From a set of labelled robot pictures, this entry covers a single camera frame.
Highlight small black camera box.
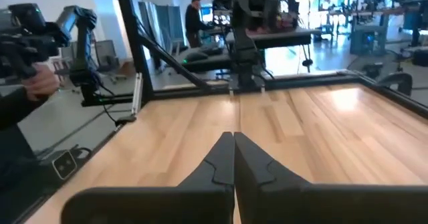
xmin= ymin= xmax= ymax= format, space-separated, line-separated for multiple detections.
xmin=51 ymin=149 xmax=79 ymax=181

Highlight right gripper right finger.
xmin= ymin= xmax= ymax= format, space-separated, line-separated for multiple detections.
xmin=234 ymin=132 xmax=428 ymax=224

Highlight black computer mouse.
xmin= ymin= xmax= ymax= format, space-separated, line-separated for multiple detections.
xmin=184 ymin=50 xmax=211 ymax=64

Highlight grey room dividers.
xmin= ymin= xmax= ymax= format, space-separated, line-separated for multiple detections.
xmin=138 ymin=1 xmax=185 ymax=51

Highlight silver metal bracket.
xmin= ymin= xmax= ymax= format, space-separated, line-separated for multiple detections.
xmin=130 ymin=71 xmax=144 ymax=116

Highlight person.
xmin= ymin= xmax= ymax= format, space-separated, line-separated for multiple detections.
xmin=184 ymin=0 xmax=215 ymax=49

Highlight grey cart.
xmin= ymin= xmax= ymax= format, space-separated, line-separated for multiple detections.
xmin=348 ymin=15 xmax=391 ymax=56

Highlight background workbench with robots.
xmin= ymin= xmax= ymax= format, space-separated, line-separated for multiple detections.
xmin=317 ymin=0 xmax=428 ymax=56

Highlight black metal table frame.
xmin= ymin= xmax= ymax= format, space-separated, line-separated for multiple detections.
xmin=112 ymin=0 xmax=428 ymax=120

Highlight black camera clamp mount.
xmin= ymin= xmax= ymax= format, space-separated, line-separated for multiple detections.
xmin=377 ymin=71 xmax=414 ymax=98

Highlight person's hand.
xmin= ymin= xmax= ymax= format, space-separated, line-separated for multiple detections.
xmin=21 ymin=63 xmax=62 ymax=102

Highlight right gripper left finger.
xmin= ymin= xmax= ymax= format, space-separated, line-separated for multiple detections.
xmin=61 ymin=132 xmax=236 ymax=224

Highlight pink cloth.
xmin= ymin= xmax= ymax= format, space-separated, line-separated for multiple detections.
xmin=255 ymin=11 xmax=300 ymax=31

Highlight black desk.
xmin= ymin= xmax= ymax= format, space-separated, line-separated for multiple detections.
xmin=182 ymin=27 xmax=322 ymax=74

